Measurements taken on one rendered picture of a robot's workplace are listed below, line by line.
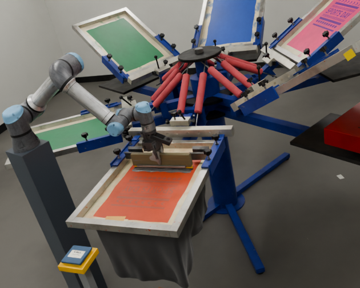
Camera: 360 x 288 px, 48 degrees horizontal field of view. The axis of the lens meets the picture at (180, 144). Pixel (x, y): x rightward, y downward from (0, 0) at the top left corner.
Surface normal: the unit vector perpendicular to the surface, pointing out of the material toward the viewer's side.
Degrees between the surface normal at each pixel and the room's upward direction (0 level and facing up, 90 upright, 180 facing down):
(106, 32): 32
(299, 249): 0
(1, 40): 90
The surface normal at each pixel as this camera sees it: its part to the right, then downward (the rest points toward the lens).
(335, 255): -0.20, -0.87
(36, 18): 0.92, 0.00
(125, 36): 0.17, -0.60
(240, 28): -0.34, -0.47
